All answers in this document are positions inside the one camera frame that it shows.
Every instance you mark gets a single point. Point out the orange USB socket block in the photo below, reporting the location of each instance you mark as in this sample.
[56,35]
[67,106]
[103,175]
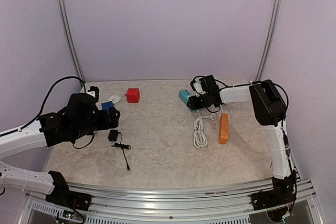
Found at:
[224,128]

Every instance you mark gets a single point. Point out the blue cube socket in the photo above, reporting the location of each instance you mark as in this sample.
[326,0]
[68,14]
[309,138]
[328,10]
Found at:
[107,105]

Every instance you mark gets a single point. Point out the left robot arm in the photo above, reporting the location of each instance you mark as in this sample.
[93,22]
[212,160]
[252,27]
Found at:
[80,117]

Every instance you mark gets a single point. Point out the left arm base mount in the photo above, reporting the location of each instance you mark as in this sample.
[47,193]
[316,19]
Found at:
[61,194]

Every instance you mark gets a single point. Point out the aluminium front rail frame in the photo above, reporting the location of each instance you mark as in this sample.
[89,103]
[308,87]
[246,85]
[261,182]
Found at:
[184,205]

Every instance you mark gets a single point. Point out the black charger with thin cable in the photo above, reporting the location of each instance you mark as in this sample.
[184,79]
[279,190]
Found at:
[115,138]

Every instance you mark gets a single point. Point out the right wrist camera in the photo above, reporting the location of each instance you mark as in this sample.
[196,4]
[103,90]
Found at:
[204,84]

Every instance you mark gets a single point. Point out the teal power strip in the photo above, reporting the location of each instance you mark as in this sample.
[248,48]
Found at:
[184,96]

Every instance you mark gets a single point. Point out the red cube socket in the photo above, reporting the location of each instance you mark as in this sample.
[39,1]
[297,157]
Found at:
[133,95]

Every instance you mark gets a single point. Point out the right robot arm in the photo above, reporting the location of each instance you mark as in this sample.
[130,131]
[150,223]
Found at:
[270,112]

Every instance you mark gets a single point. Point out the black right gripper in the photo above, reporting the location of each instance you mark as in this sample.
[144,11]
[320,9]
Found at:
[194,104]

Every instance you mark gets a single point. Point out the aluminium corner post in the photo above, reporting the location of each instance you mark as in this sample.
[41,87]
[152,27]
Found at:
[269,38]
[69,39]

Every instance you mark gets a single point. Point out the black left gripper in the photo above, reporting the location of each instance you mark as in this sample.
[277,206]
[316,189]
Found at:
[113,123]

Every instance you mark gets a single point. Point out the right aluminium corner post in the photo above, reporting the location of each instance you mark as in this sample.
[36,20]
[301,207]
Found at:
[269,38]

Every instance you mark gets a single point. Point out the white plug adapter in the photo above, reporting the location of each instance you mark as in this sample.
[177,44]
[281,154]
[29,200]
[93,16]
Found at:
[114,99]

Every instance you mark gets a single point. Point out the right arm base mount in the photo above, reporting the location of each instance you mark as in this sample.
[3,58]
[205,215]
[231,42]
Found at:
[283,192]

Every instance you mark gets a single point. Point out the left aluminium corner post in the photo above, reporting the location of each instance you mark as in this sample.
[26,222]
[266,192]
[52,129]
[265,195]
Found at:
[69,39]

